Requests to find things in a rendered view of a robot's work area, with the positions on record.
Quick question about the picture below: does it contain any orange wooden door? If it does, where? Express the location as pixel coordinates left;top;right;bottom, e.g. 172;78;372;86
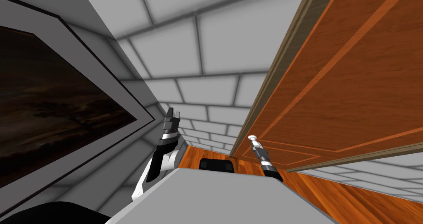
229;0;423;173

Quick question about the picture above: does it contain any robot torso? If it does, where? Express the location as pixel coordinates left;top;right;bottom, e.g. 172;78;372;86
105;157;339;224

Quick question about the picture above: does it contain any dark picture in grey frame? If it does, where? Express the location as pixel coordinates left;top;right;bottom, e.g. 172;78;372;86
0;0;156;219

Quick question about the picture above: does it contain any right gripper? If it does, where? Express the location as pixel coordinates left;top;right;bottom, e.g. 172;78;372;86
250;141;268;159

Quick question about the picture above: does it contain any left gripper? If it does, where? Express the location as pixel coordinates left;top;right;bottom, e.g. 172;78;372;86
161;107;181;138

